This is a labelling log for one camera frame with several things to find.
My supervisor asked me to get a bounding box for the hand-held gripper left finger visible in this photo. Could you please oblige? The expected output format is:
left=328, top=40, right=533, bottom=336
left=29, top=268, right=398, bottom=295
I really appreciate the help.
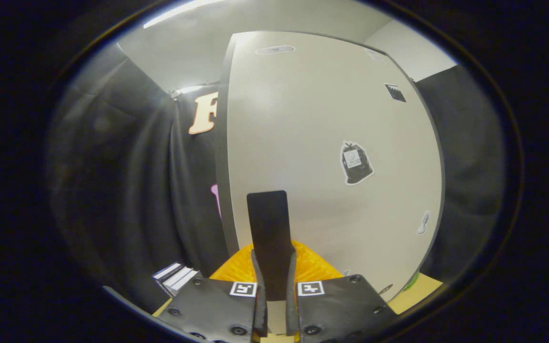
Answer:
left=157, top=243, right=268, bottom=343

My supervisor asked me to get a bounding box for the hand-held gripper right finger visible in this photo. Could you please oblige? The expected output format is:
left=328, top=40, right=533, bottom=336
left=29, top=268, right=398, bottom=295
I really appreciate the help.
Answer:
left=285, top=241, right=399, bottom=343

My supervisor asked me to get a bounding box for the black cabinet door handle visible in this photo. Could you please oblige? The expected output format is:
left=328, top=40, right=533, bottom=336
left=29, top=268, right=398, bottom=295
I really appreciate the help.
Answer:
left=247, top=190, right=290, bottom=302

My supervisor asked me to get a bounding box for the dark grey shoe cabinet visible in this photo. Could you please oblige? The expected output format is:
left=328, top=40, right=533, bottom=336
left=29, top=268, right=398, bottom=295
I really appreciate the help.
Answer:
left=215, top=31, right=447, bottom=303

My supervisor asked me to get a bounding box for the grey cover book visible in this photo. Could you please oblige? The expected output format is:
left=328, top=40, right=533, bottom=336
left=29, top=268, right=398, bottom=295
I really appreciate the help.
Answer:
left=152, top=262, right=184, bottom=286
left=164, top=267, right=202, bottom=298

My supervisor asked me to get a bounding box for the watermelon slice toy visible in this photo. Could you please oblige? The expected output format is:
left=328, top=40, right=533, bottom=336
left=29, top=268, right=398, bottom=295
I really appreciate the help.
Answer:
left=402, top=271, right=421, bottom=291

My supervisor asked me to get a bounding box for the black backdrop cloth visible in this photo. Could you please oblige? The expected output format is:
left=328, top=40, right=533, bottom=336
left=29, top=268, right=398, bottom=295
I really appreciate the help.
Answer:
left=48, top=43, right=506, bottom=315

